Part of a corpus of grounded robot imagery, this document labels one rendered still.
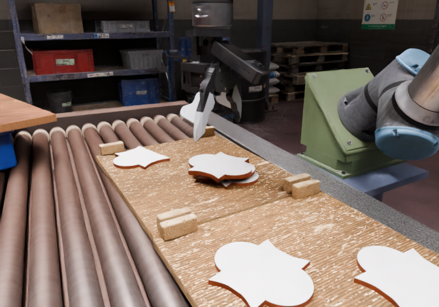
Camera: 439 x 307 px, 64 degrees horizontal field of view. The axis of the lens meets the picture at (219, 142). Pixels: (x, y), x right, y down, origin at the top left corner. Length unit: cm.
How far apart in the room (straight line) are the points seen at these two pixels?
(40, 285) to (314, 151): 74
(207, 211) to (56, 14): 417
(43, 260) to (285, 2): 636
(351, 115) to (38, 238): 75
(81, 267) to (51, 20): 420
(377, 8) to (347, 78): 526
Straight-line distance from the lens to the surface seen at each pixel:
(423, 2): 593
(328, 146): 99
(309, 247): 57
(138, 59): 481
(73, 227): 68
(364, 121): 96
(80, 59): 464
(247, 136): 110
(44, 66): 460
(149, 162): 84
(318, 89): 101
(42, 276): 58
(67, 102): 475
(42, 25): 462
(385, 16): 625
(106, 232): 64
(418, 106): 76
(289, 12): 679
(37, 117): 94
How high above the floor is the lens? 126
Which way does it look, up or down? 19 degrees down
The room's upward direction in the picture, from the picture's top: straight up
